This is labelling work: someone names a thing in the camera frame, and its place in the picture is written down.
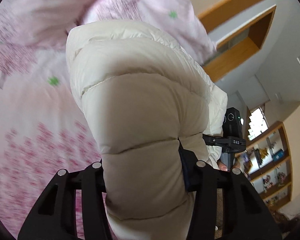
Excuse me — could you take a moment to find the wooden wall cabinet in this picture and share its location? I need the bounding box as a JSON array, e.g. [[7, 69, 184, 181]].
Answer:
[[199, 0, 276, 82]]

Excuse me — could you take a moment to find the wooden display shelf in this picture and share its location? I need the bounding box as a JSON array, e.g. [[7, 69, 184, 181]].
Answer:
[[235, 121, 292, 211]]

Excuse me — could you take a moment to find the blue box on shelf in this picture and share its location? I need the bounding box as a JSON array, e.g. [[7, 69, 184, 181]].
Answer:
[[273, 149, 285, 161]]

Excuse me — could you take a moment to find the white pink floral pillow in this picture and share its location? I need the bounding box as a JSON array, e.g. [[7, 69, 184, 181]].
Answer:
[[11, 0, 216, 64]]

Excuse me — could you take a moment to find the cream white puffer jacket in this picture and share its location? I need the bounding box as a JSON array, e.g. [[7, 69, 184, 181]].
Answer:
[[66, 20, 228, 239]]

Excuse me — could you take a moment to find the person's right hand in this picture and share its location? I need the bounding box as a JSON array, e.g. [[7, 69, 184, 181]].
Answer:
[[217, 160, 241, 171]]

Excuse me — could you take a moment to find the pink floral bed sheet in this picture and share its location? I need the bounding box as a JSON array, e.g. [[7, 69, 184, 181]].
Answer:
[[0, 4, 108, 240]]

